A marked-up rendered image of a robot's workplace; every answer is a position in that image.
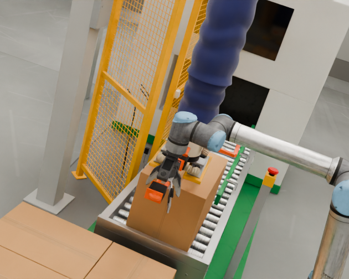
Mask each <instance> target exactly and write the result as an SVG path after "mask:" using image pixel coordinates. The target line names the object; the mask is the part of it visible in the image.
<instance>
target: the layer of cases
mask: <svg viewBox="0 0 349 279"><path fill-rule="evenodd" d="M176 272H177V270H175V269H173V268H171V267H169V266H166V265H164V264H162V263H160V262H158V261H155V260H153V259H151V258H149V257H146V256H144V255H142V254H139V253H138V252H135V251H133V250H130V249H128V248H126V247H124V246H122V245H119V244H117V243H115V242H113V243H112V241H111V240H108V239H106V238H104V237H102V236H99V235H97V234H95V233H93V232H91V231H88V230H86V229H83V228H81V227H79V226H77V225H75V224H72V223H70V222H68V221H66V220H64V219H61V218H59V217H57V216H55V215H53V214H50V213H48V212H46V211H44V210H41V209H39V208H37V207H34V206H32V205H30V204H28V203H25V202H21V203H20V204H19V205H18V206H16V207H15V208H14V209H13V210H11V211H10V212H9V213H8V214H6V215H5V216H4V217H2V218H1V219H0V279H174V277H175V274H176Z"/></svg>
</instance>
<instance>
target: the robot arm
mask: <svg viewBox="0 0 349 279"><path fill-rule="evenodd" d="M172 121H173V122H172V126H171V129H170V132H169V135H168V138H166V141H167V142H166V145H165V148H166V152H167V153H168V154H169V155H166V157H165V159H164V160H163V162H162V164H160V165H159V166H156V167H155V168H154V169H153V171H152V172H151V174H150V175H149V177H148V178H147V181H146V185H148V184H149V183H150V182H151V181H153V179H155V178H157V179H159V180H161V181H164V182H167V181H168V179H170V178H173V177H174V180H173V181H172V184H173V185H174V187H175V191H176V196H177V197H179V195H180V192H181V175H180V174H179V173H178V171H179V168H180V165H181V161H180V160H178V158H179V157H181V156H182V155H183V154H185V153H186V151H187V148H188V144H189V142H192V143H194V144H197V145H199V146H201V147H203V148H206V149H208V150H209V151H213V152H218V151H219V150H220V149H221V148H222V146H223V144H224V142H225V140H226V141H228V142H233V143H235V144H238V145H240V146H243V147H245V148H248V149H251V150H253V151H256V152H258V153H261V154H264V155H266V156H268V157H271V158H274V159H277V160H279V161H282V162H284V163H287V164H289V165H292V166H294V167H297V168H300V169H302V170H305V171H307V172H310V173H312V174H315V175H318V176H320V177H323V178H325V179H326V180H327V182H328V184H330V185H333V186H334V187H335V188H334V190H333V193H332V199H331V203H330V210H329V214H328V217H327V220H326V225H325V228H324V233H323V235H322V239H321V243H320V247H319V251H318V254H317V258H316V262H315V265H314V269H313V270H312V271H311V272H310V274H309V276H308V278H307V279H341V278H342V274H343V271H344V268H345V265H346V261H347V258H348V254H349V161H348V160H346V159H344V158H341V157H337V158H330V157H328V156H324V155H323V154H319V153H317V152H314V151H311V150H309V149H306V148H304V147H301V146H298V145H296V144H293V143H290V142H288V141H284V140H283V139H279V138H277V137H274V136H272V135H269V134H267V133H264V132H261V131H258V130H255V129H253V128H250V127H248V126H245V125H242V124H240V123H238V122H236V121H233V119H232V118H231V117H230V116H229V115H226V114H220V115H217V116H215V117H214V118H213V119H212V120H211V122H210V123H208V124H207V125H206V124H205V123H202V122H199V121H197V116H196V115H194V114H193V113H190V112H185V111H180V112H177V113H176V114H175V116H174V119H173V120H172Z"/></svg>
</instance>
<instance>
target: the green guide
mask: <svg viewBox="0 0 349 279"><path fill-rule="evenodd" d="M244 149H245V147H243V146H241V148H240V150H239V152H238V154H237V157H236V158H235V160H234V162H233V164H232V166H231V168H230V170H229V172H228V174H227V176H226V178H225V180H224V182H223V184H222V186H221V188H220V190H219V192H218V194H217V196H216V198H215V201H214V204H215V205H218V203H219V201H220V199H221V197H222V195H223V193H224V191H225V189H226V187H227V185H228V183H229V182H230V183H232V184H235V185H236V188H237V186H238V183H236V182H233V181H231V180H230V178H231V176H232V174H233V172H234V170H235V168H236V166H237V164H238V162H239V160H240V158H241V156H245V157H247V158H250V156H247V155H245V154H243V152H244ZM248 160H249V159H248ZM247 162H248V161H247ZM235 190H236V189H235Z"/></svg>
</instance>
